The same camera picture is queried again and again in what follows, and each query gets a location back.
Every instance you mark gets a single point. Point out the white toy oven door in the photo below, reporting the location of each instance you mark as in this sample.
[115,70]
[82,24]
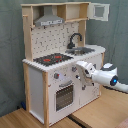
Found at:
[63,99]

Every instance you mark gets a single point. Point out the red left oven knob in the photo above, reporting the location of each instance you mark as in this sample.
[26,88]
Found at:
[56,75]

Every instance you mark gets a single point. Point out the white cabinet door with dispenser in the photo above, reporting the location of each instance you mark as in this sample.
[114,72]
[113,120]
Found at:
[91,92]

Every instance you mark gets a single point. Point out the metal toy sink basin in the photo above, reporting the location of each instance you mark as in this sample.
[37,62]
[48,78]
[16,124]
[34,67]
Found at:
[79,51]

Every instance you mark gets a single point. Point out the grey toy range hood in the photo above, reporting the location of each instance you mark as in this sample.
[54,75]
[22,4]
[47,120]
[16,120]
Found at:
[48,18]

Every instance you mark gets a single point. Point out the red right oven knob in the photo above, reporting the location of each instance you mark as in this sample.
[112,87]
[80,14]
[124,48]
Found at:
[74,69]

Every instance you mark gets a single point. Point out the wooden toy kitchen unit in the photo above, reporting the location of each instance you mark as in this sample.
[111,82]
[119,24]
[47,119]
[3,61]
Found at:
[45,40]

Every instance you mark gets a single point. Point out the white toy microwave door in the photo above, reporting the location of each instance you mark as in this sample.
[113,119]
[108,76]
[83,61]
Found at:
[98,11]

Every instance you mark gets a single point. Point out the black toy stovetop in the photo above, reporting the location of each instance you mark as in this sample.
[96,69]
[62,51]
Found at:
[52,59]

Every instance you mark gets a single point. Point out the red oven knob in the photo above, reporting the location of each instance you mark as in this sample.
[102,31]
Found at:
[74,69]
[56,75]

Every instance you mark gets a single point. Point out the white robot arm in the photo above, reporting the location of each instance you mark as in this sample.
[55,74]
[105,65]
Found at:
[106,76]

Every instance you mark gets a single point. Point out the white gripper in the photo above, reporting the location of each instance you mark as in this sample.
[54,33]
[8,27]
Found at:
[85,71]

